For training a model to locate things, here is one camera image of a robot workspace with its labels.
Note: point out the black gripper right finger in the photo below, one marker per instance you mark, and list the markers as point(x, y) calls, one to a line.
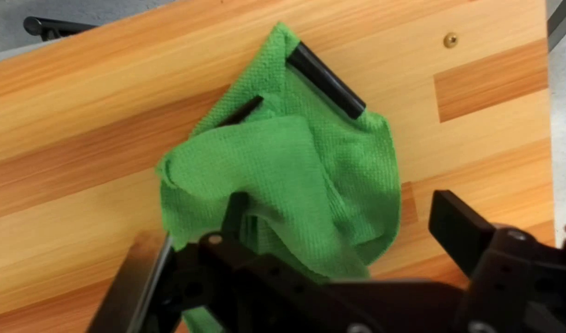
point(459, 234)

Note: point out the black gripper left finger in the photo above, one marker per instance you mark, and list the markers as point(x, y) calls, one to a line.
point(131, 290)

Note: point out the green microfibre cloth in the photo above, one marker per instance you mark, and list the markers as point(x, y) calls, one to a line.
point(276, 173)

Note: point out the brass screw head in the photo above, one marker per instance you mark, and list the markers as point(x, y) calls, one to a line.
point(449, 40)

